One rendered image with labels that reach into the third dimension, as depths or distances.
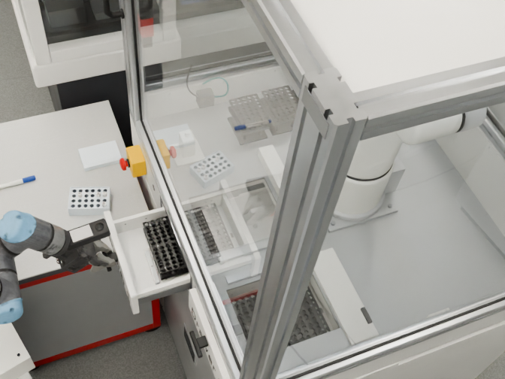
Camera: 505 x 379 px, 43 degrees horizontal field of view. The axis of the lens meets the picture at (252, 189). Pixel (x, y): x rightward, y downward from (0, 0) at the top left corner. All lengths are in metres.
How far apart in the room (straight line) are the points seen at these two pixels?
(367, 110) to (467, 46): 0.20
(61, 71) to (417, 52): 1.70
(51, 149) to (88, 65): 0.33
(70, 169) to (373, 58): 1.54
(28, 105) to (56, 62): 1.16
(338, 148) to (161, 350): 2.04
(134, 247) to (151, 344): 0.84
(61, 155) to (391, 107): 1.65
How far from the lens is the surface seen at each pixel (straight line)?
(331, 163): 0.72
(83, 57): 2.33
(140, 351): 2.66
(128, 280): 1.75
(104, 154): 2.19
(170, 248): 1.83
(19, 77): 3.62
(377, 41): 0.81
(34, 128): 2.32
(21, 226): 1.55
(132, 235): 1.93
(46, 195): 2.14
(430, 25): 0.86
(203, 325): 1.69
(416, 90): 0.74
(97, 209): 2.04
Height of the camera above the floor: 2.47
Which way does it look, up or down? 54 degrees down
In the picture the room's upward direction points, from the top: 9 degrees clockwise
